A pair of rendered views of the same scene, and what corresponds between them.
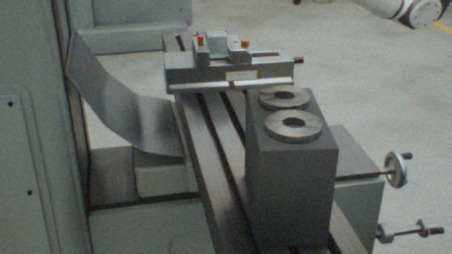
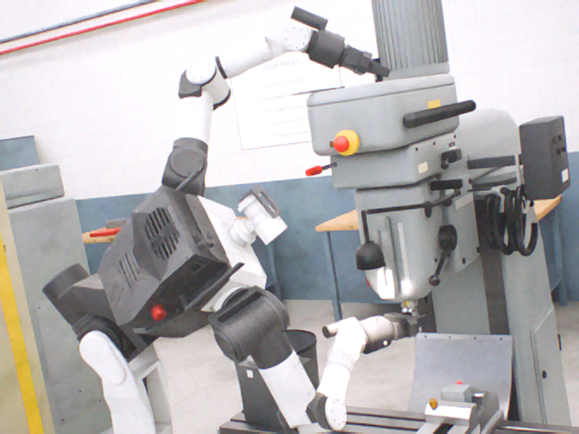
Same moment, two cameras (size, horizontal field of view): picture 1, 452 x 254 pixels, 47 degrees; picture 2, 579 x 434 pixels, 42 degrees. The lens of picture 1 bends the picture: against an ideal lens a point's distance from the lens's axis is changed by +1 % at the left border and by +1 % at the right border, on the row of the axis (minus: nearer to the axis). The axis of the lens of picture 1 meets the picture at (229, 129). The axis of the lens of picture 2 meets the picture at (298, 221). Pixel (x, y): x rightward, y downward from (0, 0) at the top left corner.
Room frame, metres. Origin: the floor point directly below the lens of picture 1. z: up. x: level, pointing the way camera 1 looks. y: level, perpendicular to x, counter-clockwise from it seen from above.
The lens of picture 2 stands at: (2.43, -1.61, 1.86)
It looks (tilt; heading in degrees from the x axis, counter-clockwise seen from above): 9 degrees down; 134
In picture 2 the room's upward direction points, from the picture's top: 9 degrees counter-clockwise
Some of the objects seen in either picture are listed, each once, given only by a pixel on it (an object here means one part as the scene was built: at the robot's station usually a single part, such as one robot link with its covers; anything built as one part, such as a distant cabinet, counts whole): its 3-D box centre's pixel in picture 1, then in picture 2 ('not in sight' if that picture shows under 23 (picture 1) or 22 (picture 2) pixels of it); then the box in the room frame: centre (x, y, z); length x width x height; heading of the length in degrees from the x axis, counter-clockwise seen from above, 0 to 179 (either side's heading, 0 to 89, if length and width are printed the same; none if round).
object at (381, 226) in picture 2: not in sight; (385, 257); (1.25, -0.09, 1.45); 0.04 x 0.04 x 0.21; 12
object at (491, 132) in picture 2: not in sight; (454, 145); (1.12, 0.50, 1.66); 0.80 x 0.23 x 0.20; 102
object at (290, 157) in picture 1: (285, 159); (277, 387); (0.76, -0.10, 1.01); 0.22 x 0.12 x 0.20; 4
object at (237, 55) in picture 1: (237, 48); (451, 412); (1.34, -0.02, 1.00); 0.12 x 0.06 x 0.04; 10
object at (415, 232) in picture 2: not in sight; (401, 238); (1.23, 0.02, 1.47); 0.21 x 0.19 x 0.32; 12
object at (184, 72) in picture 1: (227, 61); (456, 420); (1.33, 0.01, 0.97); 0.35 x 0.15 x 0.11; 100
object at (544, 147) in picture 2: not in sight; (547, 157); (1.49, 0.38, 1.62); 0.20 x 0.09 x 0.21; 102
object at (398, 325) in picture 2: not in sight; (386, 330); (1.21, -0.08, 1.24); 0.13 x 0.12 x 0.10; 167
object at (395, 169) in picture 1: (384, 170); not in sight; (1.33, -0.47, 0.61); 0.16 x 0.12 x 0.12; 102
